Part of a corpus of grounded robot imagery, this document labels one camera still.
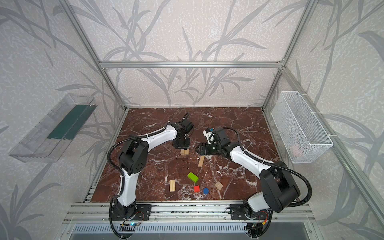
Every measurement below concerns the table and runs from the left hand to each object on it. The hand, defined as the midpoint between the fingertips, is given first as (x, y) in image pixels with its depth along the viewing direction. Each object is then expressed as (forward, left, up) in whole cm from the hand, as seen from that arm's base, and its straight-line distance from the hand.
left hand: (187, 143), depth 95 cm
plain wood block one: (-5, 0, -2) cm, 5 cm away
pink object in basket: (-14, -57, +19) cm, 61 cm away
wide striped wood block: (-25, +7, -2) cm, 26 cm away
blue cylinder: (-27, -12, -3) cm, 30 cm away
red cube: (-27, -7, -2) cm, 27 cm away
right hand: (-5, -8, +9) cm, 13 cm away
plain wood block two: (-5, +3, -1) cm, 6 cm away
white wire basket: (-14, -51, +33) cm, 62 cm away
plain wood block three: (-10, -9, -3) cm, 14 cm away
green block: (-21, -4, -2) cm, 21 cm away
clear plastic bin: (-16, +58, +28) cm, 66 cm away
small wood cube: (-25, -19, -1) cm, 31 cm away
